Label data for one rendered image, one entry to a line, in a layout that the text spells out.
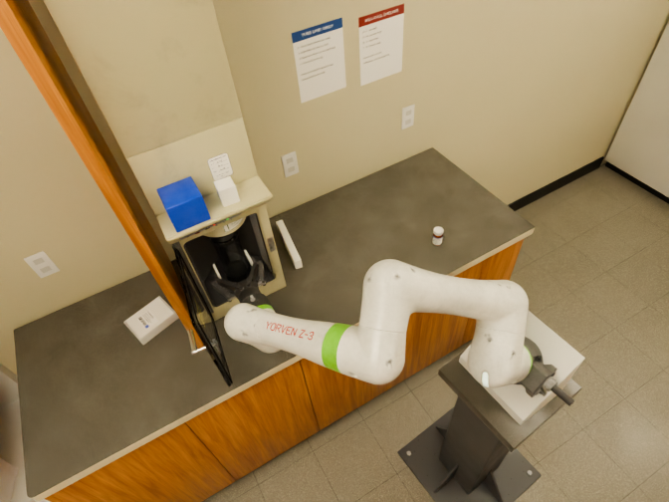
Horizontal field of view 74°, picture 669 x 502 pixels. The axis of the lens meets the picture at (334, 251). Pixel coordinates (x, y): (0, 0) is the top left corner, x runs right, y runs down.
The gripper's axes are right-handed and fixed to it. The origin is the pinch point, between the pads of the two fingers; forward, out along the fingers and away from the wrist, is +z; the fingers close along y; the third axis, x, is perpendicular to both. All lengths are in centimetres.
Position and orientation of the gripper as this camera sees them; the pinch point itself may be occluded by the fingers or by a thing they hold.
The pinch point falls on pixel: (231, 262)
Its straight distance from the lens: 162.1
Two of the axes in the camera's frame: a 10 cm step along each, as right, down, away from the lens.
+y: -8.7, 4.1, -2.7
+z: -4.8, -6.2, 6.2
